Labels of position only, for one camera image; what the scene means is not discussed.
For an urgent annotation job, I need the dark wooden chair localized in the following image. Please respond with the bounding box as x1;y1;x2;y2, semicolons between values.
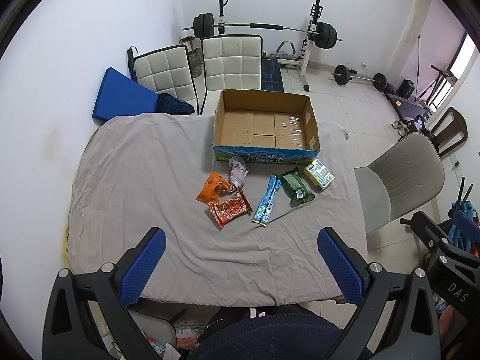
430;106;469;158

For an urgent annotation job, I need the green wipes packet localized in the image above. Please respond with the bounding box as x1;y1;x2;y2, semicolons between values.
278;167;315;208

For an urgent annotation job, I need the white padded chair right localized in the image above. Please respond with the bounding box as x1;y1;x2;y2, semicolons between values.
200;34;263;115

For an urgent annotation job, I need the black blue bench pad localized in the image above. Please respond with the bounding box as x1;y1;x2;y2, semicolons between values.
261;58;284;93

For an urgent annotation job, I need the orange snack bag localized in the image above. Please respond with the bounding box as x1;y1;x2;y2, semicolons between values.
196;172;230;204

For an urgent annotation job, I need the black treadmill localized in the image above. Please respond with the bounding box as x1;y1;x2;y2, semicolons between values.
384;93;431;124

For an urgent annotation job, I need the blue foam cushion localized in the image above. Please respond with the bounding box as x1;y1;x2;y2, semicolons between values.
92;67;158;122

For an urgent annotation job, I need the grey plastic chair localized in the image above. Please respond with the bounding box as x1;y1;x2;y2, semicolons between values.
354;133;445;234

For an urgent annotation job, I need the white padded chair left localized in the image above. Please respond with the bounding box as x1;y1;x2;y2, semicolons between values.
128;44;199;113

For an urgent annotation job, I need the dark blue garment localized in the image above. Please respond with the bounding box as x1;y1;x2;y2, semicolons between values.
155;93;195;116

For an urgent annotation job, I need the loaded barbell on rack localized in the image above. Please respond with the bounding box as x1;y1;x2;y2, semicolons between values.
182;13;343;50

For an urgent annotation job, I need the white padded chair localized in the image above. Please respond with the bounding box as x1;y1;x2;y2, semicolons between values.
200;34;263;115
128;44;199;113

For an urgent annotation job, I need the dark navy sleeve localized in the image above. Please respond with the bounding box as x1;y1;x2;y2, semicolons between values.
188;313;343;359

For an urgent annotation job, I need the red snack packet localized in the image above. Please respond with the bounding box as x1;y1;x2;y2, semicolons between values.
208;188;252;229

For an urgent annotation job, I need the blue snack stick packet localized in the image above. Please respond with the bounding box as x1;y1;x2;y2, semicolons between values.
252;175;281;227

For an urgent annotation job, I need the small barbell on floor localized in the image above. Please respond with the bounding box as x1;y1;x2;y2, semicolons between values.
332;64;388;92

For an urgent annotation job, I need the white weight bench rack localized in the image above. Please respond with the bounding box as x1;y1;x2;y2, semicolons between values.
216;0;323;92

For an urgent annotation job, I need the yellow-blue tissue pack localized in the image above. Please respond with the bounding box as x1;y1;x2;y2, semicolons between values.
304;158;335;190

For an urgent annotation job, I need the open cardboard box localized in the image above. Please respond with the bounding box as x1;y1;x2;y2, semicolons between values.
212;88;321;165

